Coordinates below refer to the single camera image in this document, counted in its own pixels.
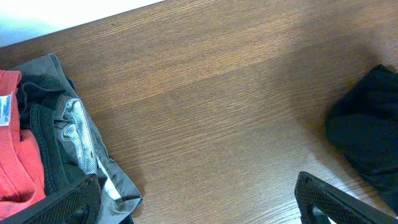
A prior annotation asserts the red folded t-shirt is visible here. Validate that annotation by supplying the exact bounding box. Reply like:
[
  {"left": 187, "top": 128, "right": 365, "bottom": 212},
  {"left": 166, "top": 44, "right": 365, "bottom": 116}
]
[{"left": 1, "top": 70, "right": 46, "bottom": 220}]

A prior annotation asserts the grey folded shirt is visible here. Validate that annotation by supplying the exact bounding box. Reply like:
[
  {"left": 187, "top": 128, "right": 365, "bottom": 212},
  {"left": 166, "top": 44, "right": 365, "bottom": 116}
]
[{"left": 14, "top": 54, "right": 142, "bottom": 223}]

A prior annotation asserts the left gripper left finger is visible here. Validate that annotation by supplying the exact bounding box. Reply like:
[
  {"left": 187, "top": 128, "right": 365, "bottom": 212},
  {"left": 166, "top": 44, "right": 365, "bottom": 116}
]
[{"left": 1, "top": 174, "right": 101, "bottom": 224}]

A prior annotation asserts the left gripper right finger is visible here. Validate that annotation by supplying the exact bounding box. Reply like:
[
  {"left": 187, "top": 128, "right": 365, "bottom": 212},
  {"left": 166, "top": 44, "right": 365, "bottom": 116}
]
[{"left": 294, "top": 172, "right": 397, "bottom": 224}]

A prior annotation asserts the black t-shirt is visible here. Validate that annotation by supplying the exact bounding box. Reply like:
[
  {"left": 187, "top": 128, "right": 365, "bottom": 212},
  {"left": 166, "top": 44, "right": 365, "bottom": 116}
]
[{"left": 325, "top": 65, "right": 397, "bottom": 212}]

